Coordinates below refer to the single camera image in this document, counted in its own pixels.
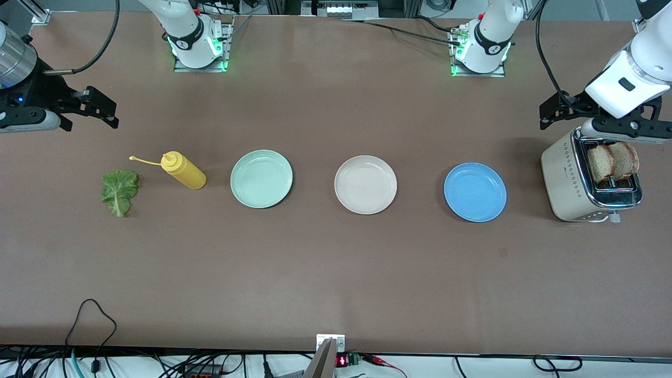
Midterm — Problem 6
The green lettuce leaf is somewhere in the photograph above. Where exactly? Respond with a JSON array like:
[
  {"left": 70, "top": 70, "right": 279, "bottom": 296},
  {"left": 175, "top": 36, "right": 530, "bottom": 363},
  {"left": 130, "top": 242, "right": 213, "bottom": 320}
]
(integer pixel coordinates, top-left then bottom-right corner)
[{"left": 101, "top": 169, "right": 140, "bottom": 218}]

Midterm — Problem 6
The beige chrome toaster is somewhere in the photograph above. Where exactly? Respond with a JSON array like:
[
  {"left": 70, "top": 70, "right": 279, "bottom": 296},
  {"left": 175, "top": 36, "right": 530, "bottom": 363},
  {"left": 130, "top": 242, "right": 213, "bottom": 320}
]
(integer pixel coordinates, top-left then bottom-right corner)
[{"left": 541, "top": 126, "right": 644, "bottom": 224}]

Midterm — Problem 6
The red and black clip lead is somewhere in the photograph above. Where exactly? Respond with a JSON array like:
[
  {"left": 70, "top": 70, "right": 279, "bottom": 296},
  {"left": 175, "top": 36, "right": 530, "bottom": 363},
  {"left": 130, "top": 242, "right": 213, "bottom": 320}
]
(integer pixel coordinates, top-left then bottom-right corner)
[{"left": 362, "top": 353, "right": 409, "bottom": 378}]

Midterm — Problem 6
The blue plate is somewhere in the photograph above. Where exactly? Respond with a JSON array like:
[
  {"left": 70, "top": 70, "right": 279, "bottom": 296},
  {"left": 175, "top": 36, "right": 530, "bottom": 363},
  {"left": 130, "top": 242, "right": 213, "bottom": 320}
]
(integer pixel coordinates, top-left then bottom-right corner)
[{"left": 444, "top": 162, "right": 508, "bottom": 223}]

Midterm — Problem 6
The beige plate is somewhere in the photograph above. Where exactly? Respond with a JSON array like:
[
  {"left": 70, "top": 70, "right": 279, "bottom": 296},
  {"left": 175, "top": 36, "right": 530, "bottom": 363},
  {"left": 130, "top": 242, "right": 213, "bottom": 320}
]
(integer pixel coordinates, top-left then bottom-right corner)
[{"left": 334, "top": 155, "right": 398, "bottom": 215}]

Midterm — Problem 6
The grey box with white light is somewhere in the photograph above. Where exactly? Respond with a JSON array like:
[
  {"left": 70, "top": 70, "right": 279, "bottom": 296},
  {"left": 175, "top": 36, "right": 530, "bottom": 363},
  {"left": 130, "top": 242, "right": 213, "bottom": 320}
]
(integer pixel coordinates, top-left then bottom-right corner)
[{"left": 301, "top": 0, "right": 380, "bottom": 19}]

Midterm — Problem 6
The black cable to arm base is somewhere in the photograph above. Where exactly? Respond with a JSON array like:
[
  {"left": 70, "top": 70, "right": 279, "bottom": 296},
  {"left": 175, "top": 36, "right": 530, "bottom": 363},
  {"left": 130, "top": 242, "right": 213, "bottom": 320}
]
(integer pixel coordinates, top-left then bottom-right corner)
[{"left": 340, "top": 16, "right": 464, "bottom": 47}]

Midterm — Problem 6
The brown bread slice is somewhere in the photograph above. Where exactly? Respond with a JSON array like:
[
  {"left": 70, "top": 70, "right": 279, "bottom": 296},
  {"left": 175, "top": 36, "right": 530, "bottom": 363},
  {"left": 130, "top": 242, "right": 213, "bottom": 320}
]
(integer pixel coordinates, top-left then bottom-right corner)
[
  {"left": 587, "top": 144, "right": 616, "bottom": 184},
  {"left": 609, "top": 141, "right": 640, "bottom": 181}
]

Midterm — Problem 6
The mint green plate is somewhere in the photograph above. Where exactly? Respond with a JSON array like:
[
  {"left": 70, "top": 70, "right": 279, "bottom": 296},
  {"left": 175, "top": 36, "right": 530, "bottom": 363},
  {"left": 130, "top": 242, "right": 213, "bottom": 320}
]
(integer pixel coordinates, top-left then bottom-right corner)
[{"left": 230, "top": 150, "right": 293, "bottom": 209}]

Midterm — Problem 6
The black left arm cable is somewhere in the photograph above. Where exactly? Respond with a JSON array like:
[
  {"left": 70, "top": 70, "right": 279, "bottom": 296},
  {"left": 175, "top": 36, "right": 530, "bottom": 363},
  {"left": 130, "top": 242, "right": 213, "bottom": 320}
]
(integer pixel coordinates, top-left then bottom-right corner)
[{"left": 535, "top": 0, "right": 578, "bottom": 113}]

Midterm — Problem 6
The black coiled cable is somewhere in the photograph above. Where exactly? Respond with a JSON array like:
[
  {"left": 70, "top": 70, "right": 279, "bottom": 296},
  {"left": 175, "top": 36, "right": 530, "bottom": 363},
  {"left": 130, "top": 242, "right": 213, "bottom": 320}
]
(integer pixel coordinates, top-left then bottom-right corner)
[{"left": 532, "top": 355, "right": 583, "bottom": 373}]

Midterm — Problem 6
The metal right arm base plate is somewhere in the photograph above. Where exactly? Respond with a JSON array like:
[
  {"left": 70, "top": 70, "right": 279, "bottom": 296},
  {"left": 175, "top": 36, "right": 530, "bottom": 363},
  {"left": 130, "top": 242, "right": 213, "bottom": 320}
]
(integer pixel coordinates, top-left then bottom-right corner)
[{"left": 173, "top": 15, "right": 235, "bottom": 73}]

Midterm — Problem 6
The yellow squeeze bottle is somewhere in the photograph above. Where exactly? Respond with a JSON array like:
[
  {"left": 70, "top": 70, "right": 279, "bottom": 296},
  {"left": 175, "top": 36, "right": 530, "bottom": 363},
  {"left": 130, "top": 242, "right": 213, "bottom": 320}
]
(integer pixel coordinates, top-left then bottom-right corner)
[{"left": 129, "top": 151, "right": 207, "bottom": 191}]

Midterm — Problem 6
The aluminium camera mount post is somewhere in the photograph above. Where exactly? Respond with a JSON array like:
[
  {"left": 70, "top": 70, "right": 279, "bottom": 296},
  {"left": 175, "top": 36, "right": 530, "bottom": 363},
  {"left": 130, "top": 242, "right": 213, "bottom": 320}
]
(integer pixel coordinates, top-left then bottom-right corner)
[{"left": 304, "top": 334, "right": 346, "bottom": 378}]

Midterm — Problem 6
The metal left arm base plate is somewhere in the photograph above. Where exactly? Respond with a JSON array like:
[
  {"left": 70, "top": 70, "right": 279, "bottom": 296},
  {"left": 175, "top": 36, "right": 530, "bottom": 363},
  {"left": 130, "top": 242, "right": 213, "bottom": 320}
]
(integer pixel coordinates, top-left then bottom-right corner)
[{"left": 449, "top": 26, "right": 507, "bottom": 78}]

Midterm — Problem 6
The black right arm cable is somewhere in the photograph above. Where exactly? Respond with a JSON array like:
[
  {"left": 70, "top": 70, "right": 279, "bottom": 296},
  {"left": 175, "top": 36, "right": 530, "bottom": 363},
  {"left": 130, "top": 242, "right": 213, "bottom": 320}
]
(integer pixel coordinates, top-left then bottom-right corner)
[{"left": 44, "top": 0, "right": 121, "bottom": 76}]

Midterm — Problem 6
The thin black looped cable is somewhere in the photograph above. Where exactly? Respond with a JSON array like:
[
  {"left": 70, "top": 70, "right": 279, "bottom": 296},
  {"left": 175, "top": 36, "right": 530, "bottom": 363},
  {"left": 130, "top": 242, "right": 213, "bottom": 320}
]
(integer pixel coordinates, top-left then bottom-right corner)
[{"left": 64, "top": 298, "right": 118, "bottom": 378}]

